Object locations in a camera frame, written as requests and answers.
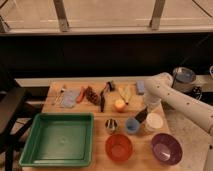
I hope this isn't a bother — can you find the black eraser block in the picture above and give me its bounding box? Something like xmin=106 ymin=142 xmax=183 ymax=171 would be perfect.
xmin=135 ymin=108 xmax=148 ymax=123

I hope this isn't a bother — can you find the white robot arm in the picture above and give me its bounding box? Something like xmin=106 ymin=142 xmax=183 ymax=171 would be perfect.
xmin=144 ymin=72 xmax=213 ymax=171

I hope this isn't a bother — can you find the brown pine cone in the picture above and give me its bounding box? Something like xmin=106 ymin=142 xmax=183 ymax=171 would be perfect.
xmin=85 ymin=86 xmax=100 ymax=105

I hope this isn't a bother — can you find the yellow banana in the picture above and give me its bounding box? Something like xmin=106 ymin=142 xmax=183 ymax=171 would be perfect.
xmin=118 ymin=85 xmax=132 ymax=104

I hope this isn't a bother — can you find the orange fruit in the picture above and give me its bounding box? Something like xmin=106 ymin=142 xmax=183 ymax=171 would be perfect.
xmin=114 ymin=99 xmax=126 ymax=112

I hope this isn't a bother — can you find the orange carrot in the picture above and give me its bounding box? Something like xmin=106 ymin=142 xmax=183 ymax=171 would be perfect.
xmin=76 ymin=87 xmax=85 ymax=103

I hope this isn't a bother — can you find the blue sponge block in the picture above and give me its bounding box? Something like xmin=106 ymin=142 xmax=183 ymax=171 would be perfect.
xmin=136 ymin=81 xmax=145 ymax=95

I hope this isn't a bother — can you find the grey folded cloth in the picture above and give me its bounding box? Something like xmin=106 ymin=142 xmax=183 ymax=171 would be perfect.
xmin=60 ymin=90 xmax=80 ymax=108

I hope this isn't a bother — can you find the small metal cup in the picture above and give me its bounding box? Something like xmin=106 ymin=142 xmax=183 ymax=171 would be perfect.
xmin=105 ymin=119 xmax=118 ymax=134

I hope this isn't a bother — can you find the small metal spoon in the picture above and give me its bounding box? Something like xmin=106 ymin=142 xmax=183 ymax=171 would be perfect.
xmin=52 ymin=87 xmax=66 ymax=105

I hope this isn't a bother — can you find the blue plastic cup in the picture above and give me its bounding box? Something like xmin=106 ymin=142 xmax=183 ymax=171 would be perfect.
xmin=125 ymin=117 xmax=140 ymax=134

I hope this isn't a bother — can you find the orange plastic bowl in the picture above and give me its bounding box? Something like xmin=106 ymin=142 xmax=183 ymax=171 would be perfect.
xmin=105 ymin=134 xmax=133 ymax=163

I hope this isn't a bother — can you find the green plastic tray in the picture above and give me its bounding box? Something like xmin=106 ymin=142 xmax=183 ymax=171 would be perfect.
xmin=19 ymin=113 xmax=94 ymax=167

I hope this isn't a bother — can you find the metal bowl on stand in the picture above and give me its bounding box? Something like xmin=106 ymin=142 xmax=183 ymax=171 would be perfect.
xmin=173 ymin=67 xmax=196 ymax=93

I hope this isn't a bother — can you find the purple plastic bowl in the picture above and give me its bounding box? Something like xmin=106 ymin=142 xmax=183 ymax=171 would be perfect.
xmin=151 ymin=133 xmax=183 ymax=165

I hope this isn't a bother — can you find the black chair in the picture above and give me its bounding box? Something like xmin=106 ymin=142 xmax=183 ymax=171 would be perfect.
xmin=0 ymin=64 xmax=38 ymax=171

